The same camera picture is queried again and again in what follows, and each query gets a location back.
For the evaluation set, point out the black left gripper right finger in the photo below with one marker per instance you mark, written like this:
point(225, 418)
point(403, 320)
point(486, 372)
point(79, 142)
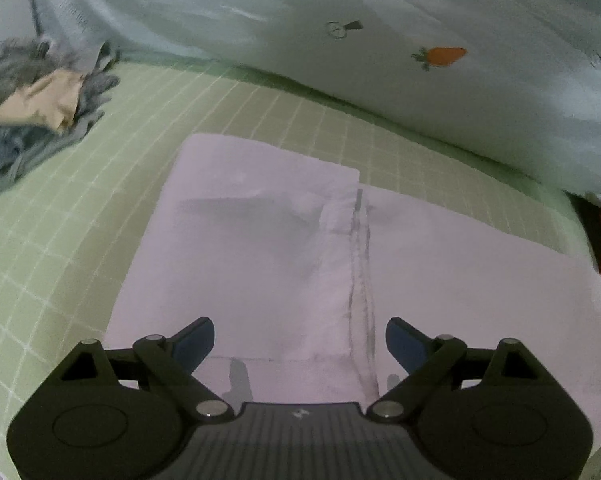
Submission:
point(443, 363)

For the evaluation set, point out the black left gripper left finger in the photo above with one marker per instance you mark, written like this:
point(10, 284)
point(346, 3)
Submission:
point(151, 379)

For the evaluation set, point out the light pink garment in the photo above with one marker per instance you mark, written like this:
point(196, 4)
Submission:
point(300, 267)

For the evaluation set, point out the green checked bed sheet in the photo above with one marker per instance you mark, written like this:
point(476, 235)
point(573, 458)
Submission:
point(69, 230)

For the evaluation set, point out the blue denim jeans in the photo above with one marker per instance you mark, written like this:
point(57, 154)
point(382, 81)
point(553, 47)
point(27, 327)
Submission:
point(18, 145)

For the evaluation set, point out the grey knit garment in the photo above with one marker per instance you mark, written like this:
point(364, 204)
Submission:
point(25, 60)

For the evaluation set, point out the beige garment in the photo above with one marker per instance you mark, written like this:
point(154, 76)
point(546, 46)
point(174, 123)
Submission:
point(51, 102)

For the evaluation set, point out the mint carrot print duvet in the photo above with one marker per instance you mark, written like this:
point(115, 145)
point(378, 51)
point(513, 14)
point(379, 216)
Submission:
point(517, 81)

